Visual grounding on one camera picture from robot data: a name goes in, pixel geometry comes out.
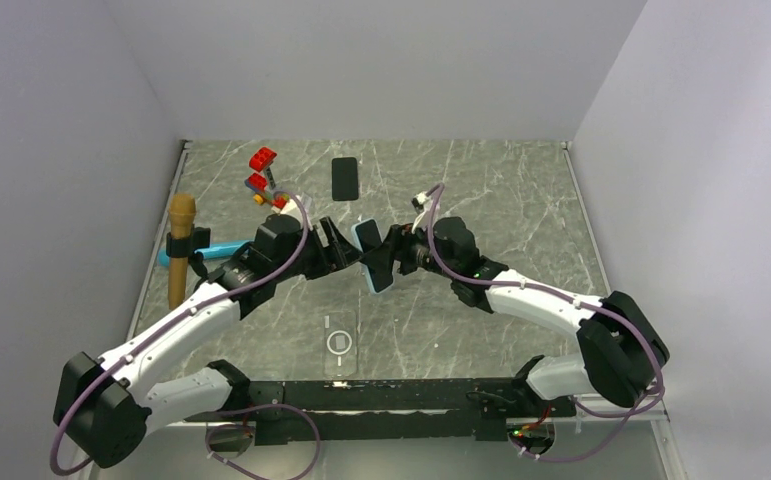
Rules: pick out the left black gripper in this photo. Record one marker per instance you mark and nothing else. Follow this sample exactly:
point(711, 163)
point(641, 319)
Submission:
point(339, 252)

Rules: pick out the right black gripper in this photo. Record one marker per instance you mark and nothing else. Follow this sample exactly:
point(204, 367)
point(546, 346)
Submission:
point(395, 247)

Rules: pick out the phone with blue case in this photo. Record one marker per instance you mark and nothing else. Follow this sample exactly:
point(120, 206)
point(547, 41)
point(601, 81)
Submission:
point(376, 265)

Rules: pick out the black phone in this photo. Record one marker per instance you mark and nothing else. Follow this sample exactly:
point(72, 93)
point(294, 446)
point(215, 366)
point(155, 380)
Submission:
point(345, 185)

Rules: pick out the clear magsafe phone case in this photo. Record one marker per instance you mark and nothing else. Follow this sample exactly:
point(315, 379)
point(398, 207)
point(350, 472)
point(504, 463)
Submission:
point(340, 345)

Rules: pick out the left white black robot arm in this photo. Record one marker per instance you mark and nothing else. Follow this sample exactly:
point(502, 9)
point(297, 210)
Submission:
point(109, 404)

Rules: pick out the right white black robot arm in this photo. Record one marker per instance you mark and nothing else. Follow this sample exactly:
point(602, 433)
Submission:
point(619, 354)

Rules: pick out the colourful toy brick car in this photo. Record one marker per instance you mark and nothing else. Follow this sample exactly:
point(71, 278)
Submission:
point(262, 182)

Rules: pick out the blue marker pen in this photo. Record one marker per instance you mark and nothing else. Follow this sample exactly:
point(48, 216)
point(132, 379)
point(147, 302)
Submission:
point(213, 251)

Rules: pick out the brown toy microphone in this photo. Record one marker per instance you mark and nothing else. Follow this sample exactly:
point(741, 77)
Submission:
point(181, 214)

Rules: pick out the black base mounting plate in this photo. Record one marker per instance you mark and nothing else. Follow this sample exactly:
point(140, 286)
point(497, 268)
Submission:
point(484, 409)

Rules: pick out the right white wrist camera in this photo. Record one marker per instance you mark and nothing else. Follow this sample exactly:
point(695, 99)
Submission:
point(423, 206)

